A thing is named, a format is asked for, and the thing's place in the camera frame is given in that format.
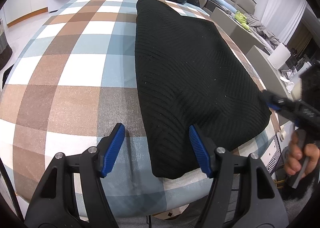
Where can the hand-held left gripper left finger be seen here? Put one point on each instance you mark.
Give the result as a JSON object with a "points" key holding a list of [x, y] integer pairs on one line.
{"points": [[113, 150]]}

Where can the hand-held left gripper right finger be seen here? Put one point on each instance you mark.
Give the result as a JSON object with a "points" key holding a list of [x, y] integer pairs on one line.
{"points": [[198, 150]]}

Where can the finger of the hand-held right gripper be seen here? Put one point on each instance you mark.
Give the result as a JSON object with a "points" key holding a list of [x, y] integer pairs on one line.
{"points": [[272, 104]]}

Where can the black knit sweater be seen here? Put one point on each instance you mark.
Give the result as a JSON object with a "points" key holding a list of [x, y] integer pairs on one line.
{"points": [[187, 67]]}

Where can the person's right forearm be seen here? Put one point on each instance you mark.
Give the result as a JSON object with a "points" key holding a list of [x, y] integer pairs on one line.
{"points": [[297, 193]]}

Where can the person's right hand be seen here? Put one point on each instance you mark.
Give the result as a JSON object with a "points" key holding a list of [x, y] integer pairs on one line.
{"points": [[312, 155]]}

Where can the grey cabinet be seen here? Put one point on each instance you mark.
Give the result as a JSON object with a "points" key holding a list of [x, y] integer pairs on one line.
{"points": [[262, 66]]}

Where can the white paper towel roll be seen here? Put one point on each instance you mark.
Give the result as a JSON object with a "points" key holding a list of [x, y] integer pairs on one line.
{"points": [[280, 56]]}

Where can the black white patterned rug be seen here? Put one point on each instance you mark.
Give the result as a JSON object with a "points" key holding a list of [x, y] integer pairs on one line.
{"points": [[274, 159]]}

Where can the grey bed blanket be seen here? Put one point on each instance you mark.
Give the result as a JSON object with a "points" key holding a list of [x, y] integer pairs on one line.
{"points": [[262, 30]]}

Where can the grey side table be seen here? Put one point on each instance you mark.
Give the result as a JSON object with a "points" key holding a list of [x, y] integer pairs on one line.
{"points": [[230, 26]]}

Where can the green face mug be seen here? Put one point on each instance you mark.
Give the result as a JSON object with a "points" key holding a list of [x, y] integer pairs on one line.
{"points": [[240, 15]]}

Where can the brown blue checked tablecloth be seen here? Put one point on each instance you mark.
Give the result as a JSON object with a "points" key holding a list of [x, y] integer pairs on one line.
{"points": [[62, 67]]}

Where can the white curtain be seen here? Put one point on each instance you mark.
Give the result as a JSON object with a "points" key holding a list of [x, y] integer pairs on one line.
{"points": [[282, 5]]}

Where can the light blue pillow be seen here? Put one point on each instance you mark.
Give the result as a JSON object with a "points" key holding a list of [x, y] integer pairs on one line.
{"points": [[222, 0]]}

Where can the wicker laundry basket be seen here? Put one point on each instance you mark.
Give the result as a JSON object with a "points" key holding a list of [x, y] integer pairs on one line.
{"points": [[3, 50]]}

